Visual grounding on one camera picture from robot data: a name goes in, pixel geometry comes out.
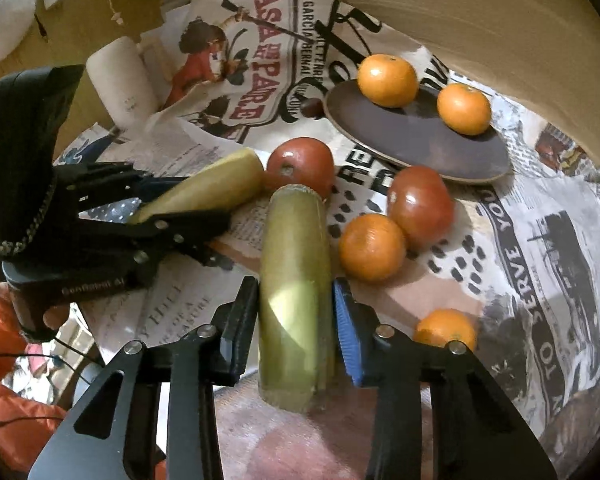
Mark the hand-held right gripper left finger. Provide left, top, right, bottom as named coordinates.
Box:
left=27, top=276, right=260, bottom=480

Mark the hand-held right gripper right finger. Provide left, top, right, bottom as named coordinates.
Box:
left=332, top=277, right=558, bottom=480

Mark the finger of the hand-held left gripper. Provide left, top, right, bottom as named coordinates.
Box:
left=55, top=161, right=196, bottom=223
left=77, top=209, right=233, bottom=268

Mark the short yellow sugarcane piece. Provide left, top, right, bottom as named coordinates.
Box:
left=129, top=149, right=266, bottom=226

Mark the long green sugarcane piece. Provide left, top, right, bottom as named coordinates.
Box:
left=257, top=185, right=337, bottom=413

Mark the person's left hand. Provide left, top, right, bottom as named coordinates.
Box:
left=42, top=305, right=72, bottom=332

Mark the orange tangerine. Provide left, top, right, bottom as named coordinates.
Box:
left=412, top=308, right=478, bottom=353
left=338, top=213, right=407, bottom=282
left=436, top=83, right=492, bottom=136
left=357, top=54, right=419, bottom=108

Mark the white fluffy cloth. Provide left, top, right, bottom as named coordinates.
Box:
left=0, top=0, right=37, bottom=63

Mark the white cylindrical container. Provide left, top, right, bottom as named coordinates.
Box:
left=85, top=36, right=161, bottom=131

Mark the red tomato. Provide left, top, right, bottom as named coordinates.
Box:
left=386, top=165, right=456, bottom=252
left=265, top=137, right=336, bottom=202

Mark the newspaper print tablecloth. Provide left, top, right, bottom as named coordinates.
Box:
left=52, top=0, right=600, bottom=421

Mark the dark brown round plate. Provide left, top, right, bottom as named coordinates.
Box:
left=322, top=79, right=512, bottom=183

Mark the orange padded jacket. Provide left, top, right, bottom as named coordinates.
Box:
left=0, top=375, right=68, bottom=480

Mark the beige curved panel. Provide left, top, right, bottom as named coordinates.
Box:
left=260, top=0, right=600, bottom=168

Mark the braided grey wrist cord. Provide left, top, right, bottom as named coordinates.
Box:
left=0, top=180, right=58, bottom=257

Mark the thin black cable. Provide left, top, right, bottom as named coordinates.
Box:
left=0, top=337, right=106, bottom=428

